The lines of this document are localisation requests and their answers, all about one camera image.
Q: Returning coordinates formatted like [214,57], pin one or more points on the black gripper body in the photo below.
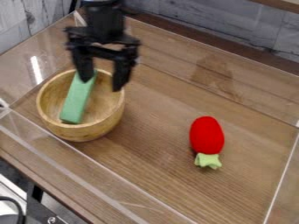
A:
[101,39]

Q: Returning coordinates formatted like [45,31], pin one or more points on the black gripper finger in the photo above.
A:
[122,65]
[82,61]

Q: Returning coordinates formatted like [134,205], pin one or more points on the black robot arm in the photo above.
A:
[104,9]

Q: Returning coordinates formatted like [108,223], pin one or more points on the brown wooden bowl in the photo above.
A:
[102,111]

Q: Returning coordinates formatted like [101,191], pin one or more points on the green foam block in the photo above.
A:
[76,99]

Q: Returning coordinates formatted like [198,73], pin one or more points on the red plush strawberry toy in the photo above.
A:
[206,142]

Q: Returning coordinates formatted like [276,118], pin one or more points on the clear acrylic corner bracket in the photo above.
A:
[78,20]

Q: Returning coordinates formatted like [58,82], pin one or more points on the clear acrylic enclosure wall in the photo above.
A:
[133,177]

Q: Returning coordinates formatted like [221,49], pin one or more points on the black metal table frame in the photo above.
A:
[37,213]

